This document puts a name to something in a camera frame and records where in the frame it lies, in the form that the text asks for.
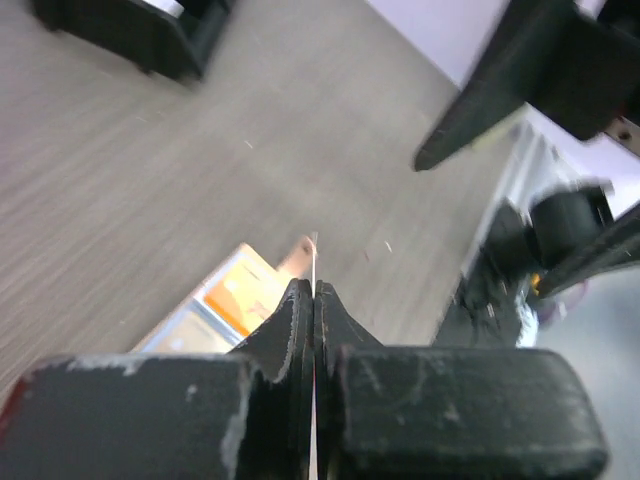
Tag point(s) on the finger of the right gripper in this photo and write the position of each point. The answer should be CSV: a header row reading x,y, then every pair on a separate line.
x,y
577,70
616,247

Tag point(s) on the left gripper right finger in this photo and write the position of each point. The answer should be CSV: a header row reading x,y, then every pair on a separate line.
x,y
334,330

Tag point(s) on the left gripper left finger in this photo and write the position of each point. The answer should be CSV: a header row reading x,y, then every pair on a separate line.
x,y
278,428

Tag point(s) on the beige leather card holder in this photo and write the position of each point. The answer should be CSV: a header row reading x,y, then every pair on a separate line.
x,y
193,327

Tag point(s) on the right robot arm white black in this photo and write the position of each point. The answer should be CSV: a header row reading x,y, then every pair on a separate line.
x,y
493,305

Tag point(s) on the black bin left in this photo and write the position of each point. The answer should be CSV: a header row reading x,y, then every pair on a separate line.
x,y
175,39

